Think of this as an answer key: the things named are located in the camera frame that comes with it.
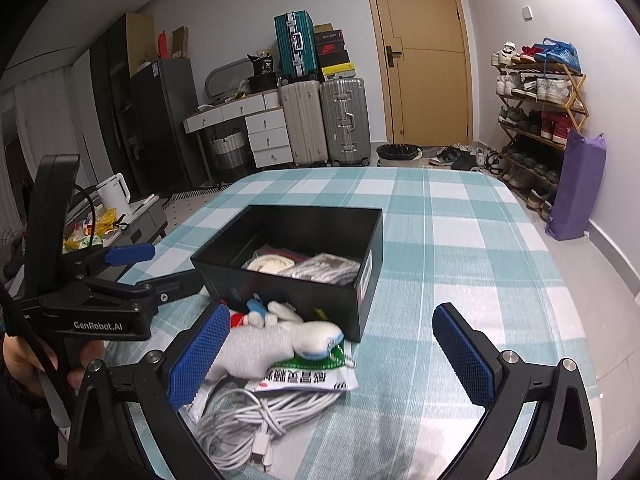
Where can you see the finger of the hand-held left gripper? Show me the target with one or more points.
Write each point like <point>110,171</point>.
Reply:
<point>130,254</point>
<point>175,285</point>

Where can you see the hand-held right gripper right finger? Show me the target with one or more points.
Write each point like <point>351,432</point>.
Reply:
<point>465,355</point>

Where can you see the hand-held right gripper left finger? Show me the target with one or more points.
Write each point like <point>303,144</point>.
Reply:
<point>200,355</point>

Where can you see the red white plastic packet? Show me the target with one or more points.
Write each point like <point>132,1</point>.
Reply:
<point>236,318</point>

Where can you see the black storage box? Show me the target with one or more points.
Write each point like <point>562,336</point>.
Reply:
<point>240,285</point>

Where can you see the white blue plush toy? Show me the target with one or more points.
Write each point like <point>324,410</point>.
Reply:
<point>280,345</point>

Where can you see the person's left hand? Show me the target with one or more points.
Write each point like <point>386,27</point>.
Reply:
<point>17,355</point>

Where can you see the grey coffee table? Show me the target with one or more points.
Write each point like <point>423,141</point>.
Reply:
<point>142,222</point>

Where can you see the pile of colourful snack packets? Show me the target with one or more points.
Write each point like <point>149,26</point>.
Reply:
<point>97,230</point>

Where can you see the white electric kettle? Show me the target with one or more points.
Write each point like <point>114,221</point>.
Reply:
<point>115,194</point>

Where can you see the round white item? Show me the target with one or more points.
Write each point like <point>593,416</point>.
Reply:
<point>267,263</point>

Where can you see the white curtain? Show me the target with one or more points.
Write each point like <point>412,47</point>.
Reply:
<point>40,115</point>

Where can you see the green white medicine packet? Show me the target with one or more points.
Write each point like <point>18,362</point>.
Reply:
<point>310,377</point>

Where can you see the teal checked tablecloth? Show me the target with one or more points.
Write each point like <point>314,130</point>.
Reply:
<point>450,240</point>

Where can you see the dark wardrobe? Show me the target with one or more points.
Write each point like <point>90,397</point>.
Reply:
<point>110,110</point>

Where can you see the black refrigerator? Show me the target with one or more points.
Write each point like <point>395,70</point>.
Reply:
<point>162,125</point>

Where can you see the woven laundry basket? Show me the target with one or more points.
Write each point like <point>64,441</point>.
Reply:
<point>227,156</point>

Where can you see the white knit gloves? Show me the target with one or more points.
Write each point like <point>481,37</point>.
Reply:
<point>325,267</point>

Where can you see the white dresser desk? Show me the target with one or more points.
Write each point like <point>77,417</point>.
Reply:
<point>267,132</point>

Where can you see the group of shoes on floor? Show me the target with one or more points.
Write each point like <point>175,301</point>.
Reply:
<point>460,157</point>

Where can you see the purple fabric bag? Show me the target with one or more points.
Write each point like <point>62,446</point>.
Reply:
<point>575,187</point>

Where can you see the oval mirror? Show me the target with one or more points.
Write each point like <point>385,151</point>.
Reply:
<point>225,77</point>

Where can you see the red paper bag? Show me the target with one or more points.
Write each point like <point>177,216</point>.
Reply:
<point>162,46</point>

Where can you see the beige suitcase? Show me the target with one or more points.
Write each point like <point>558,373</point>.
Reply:
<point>302,122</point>

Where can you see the black lined trash bin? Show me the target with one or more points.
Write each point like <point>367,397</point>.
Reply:
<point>397,154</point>

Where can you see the black round container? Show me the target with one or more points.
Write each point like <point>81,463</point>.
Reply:
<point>262,83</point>

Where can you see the cardboard box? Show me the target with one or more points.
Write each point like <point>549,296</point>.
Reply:
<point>180,42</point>

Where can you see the black paper bag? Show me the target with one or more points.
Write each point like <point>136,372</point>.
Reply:
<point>262,64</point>

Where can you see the silver suitcase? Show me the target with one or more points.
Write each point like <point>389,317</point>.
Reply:
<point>345,120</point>

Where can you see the teal suitcase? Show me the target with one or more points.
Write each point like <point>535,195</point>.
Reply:
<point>295,45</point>

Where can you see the wooden shoe rack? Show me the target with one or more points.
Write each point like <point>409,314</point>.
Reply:
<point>580,110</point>

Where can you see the plain black shoe box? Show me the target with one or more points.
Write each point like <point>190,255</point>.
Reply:
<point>334,59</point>

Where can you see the black shoe box red label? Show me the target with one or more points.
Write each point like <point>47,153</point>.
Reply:
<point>328,37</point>

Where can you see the brown shoe box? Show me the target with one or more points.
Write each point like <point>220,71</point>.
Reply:
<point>322,28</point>

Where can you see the wooden door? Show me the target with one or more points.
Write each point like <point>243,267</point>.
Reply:
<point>425,55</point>

